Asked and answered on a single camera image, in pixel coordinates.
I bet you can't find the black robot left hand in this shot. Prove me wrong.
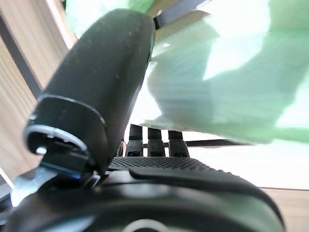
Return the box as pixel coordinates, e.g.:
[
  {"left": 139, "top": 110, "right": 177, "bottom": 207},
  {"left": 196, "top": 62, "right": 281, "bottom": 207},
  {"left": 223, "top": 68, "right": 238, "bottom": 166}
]
[{"left": 0, "top": 8, "right": 285, "bottom": 232}]

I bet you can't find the napa cabbage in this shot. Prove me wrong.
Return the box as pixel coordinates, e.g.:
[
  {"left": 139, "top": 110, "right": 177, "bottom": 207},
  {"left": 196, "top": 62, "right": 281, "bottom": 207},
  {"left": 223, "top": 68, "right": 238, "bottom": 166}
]
[{"left": 65, "top": 0, "right": 309, "bottom": 145}]

